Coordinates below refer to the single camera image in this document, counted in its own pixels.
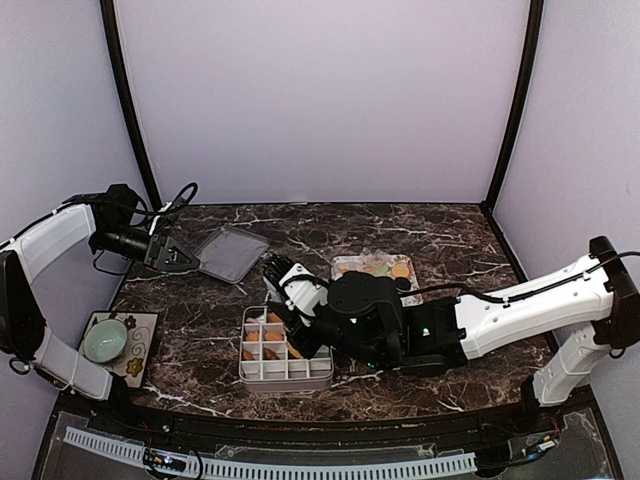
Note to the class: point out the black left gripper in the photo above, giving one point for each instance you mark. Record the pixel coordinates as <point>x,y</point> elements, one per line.
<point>162,254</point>

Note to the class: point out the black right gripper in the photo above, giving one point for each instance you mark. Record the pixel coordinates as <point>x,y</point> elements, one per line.
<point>290,320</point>

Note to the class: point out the tan oval biscuit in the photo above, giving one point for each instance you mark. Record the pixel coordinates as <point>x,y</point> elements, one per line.
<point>293,352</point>

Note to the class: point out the brown flower cookie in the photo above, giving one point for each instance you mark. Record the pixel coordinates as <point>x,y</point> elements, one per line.
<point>270,355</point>

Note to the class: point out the silver divided cookie tin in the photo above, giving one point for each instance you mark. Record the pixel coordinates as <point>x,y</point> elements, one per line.
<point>287,374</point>

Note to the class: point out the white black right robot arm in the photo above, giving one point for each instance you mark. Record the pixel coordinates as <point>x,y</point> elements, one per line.
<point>363,317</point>

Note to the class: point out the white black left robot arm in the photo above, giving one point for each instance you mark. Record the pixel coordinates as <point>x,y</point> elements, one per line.
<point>42,280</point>

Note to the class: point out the silver tin lid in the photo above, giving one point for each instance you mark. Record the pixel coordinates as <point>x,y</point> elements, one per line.
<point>229,253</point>

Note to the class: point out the floral square coaster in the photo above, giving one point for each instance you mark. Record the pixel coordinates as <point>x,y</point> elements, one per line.
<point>132,362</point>

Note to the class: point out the green ceramic cup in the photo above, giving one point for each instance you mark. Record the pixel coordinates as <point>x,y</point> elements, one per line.
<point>105,341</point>

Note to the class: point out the floral cookie tray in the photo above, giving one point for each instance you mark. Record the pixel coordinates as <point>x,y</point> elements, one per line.
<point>398,267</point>

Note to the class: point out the white slotted cable duct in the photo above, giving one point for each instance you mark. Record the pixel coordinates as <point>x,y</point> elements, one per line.
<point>167,464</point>

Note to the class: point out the left black frame post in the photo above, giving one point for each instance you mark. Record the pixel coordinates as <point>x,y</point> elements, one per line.
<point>119,72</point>

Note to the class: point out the black frame post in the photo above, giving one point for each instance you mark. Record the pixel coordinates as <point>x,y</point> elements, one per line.
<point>516,111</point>
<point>119,72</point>

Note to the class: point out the right black frame post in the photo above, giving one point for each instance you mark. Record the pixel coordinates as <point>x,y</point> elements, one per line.
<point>516,111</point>

